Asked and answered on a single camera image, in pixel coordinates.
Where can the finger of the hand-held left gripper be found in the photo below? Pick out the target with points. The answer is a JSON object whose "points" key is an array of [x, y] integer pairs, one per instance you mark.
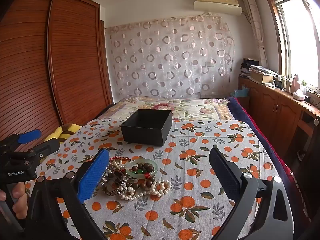
{"points": [[30, 135], [48, 147]]}

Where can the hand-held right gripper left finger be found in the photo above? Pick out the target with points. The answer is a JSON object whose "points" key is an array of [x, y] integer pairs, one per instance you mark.
{"points": [[92, 177]]}

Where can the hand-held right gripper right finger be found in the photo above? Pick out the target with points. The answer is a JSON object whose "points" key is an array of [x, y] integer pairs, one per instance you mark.
{"points": [[225, 177]]}

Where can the pale green jade bangle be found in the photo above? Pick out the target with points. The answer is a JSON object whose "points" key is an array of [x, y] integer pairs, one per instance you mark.
{"points": [[128, 171]]}

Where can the green gem pendant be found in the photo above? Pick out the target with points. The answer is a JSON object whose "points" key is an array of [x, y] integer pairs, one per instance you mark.
{"points": [[139, 172]]}

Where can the black cardboard box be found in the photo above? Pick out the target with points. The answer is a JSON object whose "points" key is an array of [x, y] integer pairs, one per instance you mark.
{"points": [[140, 135]]}

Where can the person's left hand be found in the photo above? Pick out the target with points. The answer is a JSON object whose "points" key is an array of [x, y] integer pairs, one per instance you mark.
{"points": [[20, 196]]}

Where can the yellow plush toy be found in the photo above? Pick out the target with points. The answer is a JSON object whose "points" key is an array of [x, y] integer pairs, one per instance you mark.
{"points": [[67, 131]]}

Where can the orange fruit print cloth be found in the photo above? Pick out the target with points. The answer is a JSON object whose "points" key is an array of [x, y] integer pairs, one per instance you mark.
{"points": [[200, 205]]}

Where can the dark blue blanket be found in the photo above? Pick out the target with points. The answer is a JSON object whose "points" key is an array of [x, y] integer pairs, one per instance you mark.
{"points": [[252, 130]]}

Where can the red blanket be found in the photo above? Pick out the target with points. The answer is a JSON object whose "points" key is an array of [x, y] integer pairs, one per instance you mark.
{"points": [[291, 177]]}

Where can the floral blanket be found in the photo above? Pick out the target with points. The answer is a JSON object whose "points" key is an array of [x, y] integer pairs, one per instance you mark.
{"points": [[190, 110]]}

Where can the wooden slatted wardrobe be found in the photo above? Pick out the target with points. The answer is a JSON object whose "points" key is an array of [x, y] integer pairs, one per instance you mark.
{"points": [[70, 67]]}

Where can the wooden cabinet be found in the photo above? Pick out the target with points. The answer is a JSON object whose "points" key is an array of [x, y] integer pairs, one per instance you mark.
{"points": [[270, 105]]}

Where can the teal bag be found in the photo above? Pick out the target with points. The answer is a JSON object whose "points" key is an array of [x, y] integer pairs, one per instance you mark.
{"points": [[242, 93]]}

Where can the brown cardboard box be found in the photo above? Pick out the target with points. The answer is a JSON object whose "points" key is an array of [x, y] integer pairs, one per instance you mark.
{"points": [[260, 78]]}

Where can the white tissue box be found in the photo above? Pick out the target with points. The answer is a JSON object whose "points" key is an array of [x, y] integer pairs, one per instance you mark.
{"points": [[298, 96]]}

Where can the folded patterned cloth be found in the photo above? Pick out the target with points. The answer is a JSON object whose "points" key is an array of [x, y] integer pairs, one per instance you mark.
{"points": [[262, 69]]}

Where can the dark clothes pile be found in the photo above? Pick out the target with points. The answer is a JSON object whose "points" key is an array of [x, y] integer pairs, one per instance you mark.
{"points": [[247, 65]]}

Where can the pink figurine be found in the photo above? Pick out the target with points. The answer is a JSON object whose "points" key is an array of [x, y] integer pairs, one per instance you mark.
{"points": [[296, 85]]}

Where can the circle pattern sheer curtain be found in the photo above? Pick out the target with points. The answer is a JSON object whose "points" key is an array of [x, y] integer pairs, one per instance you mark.
{"points": [[170, 60]]}

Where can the pale window curtain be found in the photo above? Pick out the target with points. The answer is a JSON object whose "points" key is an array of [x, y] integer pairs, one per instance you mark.
{"points": [[255, 30]]}

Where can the wooden frame window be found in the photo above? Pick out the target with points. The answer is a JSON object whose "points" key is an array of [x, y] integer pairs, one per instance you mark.
{"points": [[300, 42]]}

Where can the wall air conditioner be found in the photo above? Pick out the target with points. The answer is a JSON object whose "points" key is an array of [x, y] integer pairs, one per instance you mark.
{"points": [[217, 5]]}

